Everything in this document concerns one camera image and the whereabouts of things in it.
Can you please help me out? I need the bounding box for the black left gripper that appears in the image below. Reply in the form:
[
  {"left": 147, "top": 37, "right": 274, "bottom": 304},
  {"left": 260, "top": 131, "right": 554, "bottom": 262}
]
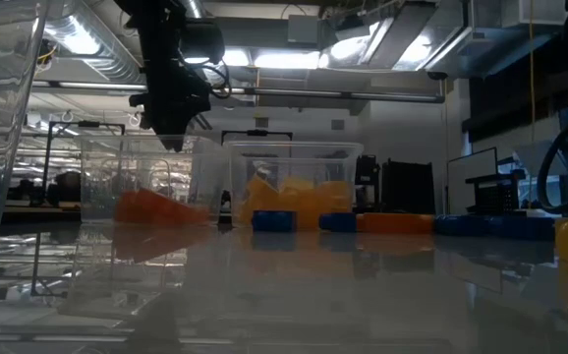
[{"left": 129, "top": 61, "right": 212, "bottom": 152}]

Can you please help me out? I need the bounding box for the blue toy block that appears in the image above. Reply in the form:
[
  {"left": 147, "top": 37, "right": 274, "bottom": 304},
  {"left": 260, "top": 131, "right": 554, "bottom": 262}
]
[
  {"left": 252, "top": 209, "right": 298, "bottom": 233},
  {"left": 433, "top": 214, "right": 480, "bottom": 237},
  {"left": 318, "top": 211, "right": 359, "bottom": 233},
  {"left": 475, "top": 214, "right": 556, "bottom": 242}
]

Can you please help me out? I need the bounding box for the orange wedge toy block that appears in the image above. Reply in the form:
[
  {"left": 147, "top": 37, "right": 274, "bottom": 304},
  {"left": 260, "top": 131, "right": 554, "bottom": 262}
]
[{"left": 356, "top": 212, "right": 435, "bottom": 235}]

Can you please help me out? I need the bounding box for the clear plastic bin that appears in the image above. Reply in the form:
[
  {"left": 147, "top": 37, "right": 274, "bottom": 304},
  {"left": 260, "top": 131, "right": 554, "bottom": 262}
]
[
  {"left": 223, "top": 141, "right": 366, "bottom": 230},
  {"left": 78, "top": 134, "right": 229, "bottom": 227},
  {"left": 0, "top": 0, "right": 49, "bottom": 269}
]

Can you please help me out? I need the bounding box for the fluorescent light strip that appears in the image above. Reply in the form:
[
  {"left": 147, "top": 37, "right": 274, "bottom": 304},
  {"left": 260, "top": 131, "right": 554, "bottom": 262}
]
[{"left": 31, "top": 81, "right": 148, "bottom": 92}]

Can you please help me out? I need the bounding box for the ceiling light panel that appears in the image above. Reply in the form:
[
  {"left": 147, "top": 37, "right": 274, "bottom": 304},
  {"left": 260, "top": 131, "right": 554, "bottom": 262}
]
[
  {"left": 222, "top": 47, "right": 252, "bottom": 68},
  {"left": 253, "top": 49, "right": 322, "bottom": 70}
]

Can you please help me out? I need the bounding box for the long grey ceiling pipe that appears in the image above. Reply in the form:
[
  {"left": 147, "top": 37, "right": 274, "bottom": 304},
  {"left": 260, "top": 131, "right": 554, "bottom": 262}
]
[{"left": 229, "top": 87, "right": 446, "bottom": 104}]

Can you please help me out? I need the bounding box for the grey ceiling box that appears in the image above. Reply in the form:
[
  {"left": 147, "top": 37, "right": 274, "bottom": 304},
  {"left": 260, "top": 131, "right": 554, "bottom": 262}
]
[{"left": 286, "top": 13, "right": 320, "bottom": 44}]

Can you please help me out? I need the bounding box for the black tall rack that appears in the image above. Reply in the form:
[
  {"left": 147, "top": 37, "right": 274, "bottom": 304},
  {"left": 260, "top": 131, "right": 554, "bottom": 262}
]
[{"left": 355, "top": 154, "right": 381, "bottom": 213}]

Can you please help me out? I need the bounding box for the black cabinet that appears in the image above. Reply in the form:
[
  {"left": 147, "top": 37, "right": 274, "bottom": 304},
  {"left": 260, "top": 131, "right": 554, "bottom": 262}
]
[{"left": 380, "top": 159, "right": 436, "bottom": 215}]

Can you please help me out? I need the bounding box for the white board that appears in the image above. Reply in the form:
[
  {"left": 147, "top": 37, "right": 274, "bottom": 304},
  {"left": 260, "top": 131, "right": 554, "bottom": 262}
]
[{"left": 446, "top": 146, "right": 500, "bottom": 215}]

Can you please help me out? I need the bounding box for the black equipment stand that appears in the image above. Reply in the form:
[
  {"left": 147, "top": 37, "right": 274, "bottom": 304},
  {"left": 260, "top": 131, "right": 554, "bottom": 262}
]
[{"left": 465, "top": 169, "right": 529, "bottom": 215}]

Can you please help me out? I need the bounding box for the white angled panel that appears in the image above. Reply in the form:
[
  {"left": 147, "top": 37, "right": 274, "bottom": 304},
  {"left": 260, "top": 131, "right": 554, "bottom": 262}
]
[{"left": 512, "top": 140, "right": 568, "bottom": 178}]

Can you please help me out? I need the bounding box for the white ceiling box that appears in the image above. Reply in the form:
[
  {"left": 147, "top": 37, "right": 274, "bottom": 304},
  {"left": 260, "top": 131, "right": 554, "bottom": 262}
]
[{"left": 502, "top": 0, "right": 568, "bottom": 27}]

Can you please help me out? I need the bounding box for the black left camera cable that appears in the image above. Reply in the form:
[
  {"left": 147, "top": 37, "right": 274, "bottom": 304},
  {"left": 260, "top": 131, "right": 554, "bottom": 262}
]
[{"left": 203, "top": 57, "right": 234, "bottom": 99}]

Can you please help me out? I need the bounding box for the black camera cable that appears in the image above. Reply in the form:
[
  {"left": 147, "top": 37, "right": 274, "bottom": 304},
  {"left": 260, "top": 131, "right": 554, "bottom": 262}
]
[
  {"left": 203, "top": 57, "right": 234, "bottom": 99},
  {"left": 537, "top": 100, "right": 568, "bottom": 215}
]

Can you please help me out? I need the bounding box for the black station frame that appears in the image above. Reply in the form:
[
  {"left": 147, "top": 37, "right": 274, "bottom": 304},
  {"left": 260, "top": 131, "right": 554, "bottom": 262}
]
[
  {"left": 42, "top": 120, "right": 127, "bottom": 198},
  {"left": 220, "top": 128, "right": 294, "bottom": 148}
]

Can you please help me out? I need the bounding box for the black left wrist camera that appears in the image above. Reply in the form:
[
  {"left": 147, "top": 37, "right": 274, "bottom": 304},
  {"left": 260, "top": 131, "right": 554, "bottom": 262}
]
[{"left": 180, "top": 18, "right": 226, "bottom": 65}]

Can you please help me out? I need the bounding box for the large silver ventilation duct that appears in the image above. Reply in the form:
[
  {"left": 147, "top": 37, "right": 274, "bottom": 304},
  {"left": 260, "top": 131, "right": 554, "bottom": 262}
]
[{"left": 35, "top": 7, "right": 145, "bottom": 85}]

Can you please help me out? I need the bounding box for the angled silver ceiling duct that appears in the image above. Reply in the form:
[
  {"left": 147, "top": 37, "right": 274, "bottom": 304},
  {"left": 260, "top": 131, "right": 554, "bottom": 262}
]
[{"left": 320, "top": 0, "right": 472, "bottom": 75}]

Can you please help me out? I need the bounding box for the hanging yellow cable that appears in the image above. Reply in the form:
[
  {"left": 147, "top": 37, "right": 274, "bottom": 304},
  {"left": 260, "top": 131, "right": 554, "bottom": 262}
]
[{"left": 527, "top": 0, "right": 536, "bottom": 148}]

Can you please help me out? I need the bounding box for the black right camera cable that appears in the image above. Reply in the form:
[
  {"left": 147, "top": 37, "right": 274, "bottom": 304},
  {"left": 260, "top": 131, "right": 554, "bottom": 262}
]
[{"left": 537, "top": 100, "right": 568, "bottom": 215}]

